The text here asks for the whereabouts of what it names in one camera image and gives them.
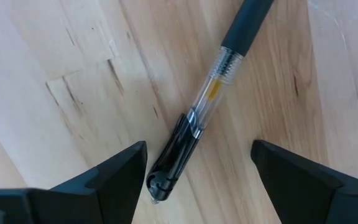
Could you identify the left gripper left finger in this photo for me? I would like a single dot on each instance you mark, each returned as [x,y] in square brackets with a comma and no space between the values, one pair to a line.
[104,193]

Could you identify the clear barrel black pen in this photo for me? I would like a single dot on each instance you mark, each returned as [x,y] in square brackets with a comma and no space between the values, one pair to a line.
[179,149]

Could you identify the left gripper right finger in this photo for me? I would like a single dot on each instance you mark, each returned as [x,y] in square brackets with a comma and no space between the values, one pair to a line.
[306,193]

